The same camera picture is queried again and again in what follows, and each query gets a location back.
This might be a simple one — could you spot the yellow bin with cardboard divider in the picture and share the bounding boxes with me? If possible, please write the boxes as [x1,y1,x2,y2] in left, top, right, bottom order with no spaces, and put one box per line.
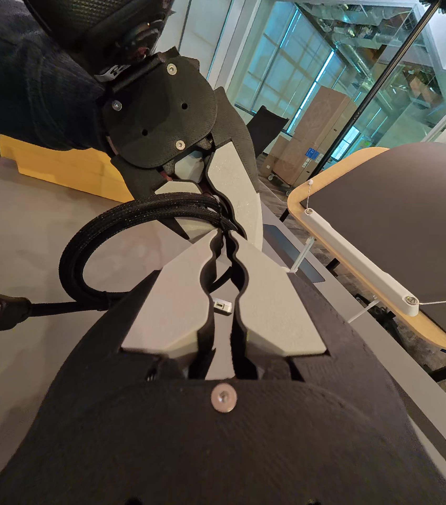
[0,133,135,204]

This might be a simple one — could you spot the black office chair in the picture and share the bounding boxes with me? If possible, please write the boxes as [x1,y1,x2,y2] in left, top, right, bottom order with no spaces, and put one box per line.
[247,105,290,158]

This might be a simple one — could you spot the stacked cardboard boxes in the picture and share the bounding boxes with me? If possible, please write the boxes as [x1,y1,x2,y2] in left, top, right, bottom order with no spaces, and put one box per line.
[260,87,359,186]

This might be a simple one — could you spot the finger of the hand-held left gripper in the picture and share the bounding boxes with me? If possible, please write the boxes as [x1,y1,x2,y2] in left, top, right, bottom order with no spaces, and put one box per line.
[154,179,223,243]
[206,141,264,243]

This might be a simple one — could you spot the black braided hdmi cable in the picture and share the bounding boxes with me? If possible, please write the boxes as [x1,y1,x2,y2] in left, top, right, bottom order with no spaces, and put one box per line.
[0,193,247,333]

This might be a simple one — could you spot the wheeled dolly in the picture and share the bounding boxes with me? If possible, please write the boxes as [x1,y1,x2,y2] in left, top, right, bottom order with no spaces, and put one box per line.
[266,171,292,196]

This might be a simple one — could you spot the white metal stand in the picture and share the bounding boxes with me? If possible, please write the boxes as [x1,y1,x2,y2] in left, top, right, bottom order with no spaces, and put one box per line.
[282,237,381,325]

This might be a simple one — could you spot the person's left forearm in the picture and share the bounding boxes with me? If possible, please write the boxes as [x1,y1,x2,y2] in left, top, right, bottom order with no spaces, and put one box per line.
[0,0,111,152]

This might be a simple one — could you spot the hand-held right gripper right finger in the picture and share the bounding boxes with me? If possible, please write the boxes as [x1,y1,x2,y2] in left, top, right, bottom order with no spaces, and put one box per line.
[226,231,328,375]

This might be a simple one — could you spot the white port bar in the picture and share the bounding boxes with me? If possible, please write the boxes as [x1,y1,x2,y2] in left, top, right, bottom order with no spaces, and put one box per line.
[305,207,421,317]

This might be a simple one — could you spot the monitor on white stand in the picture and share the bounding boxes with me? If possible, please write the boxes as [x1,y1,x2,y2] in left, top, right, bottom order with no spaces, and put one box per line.
[287,142,446,353]

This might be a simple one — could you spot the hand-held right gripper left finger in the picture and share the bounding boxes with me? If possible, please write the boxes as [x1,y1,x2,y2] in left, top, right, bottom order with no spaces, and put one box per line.
[121,229,224,380]

